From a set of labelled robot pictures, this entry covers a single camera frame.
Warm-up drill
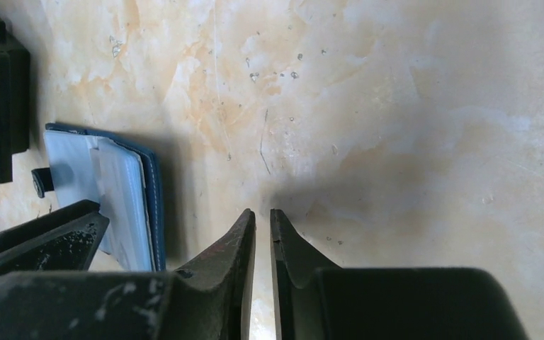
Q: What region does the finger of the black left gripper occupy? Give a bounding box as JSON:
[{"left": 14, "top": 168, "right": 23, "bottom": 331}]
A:
[{"left": 0, "top": 200, "right": 110, "bottom": 276}]

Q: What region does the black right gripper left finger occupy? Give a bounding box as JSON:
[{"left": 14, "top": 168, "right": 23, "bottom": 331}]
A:
[{"left": 0, "top": 210, "right": 256, "bottom": 339}]

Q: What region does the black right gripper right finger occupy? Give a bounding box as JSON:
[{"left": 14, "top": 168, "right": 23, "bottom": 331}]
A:
[{"left": 270, "top": 209, "right": 527, "bottom": 339}]

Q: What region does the blue leather card holder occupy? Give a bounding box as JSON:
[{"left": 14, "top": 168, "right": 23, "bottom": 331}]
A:
[{"left": 31, "top": 123, "right": 166, "bottom": 271}]

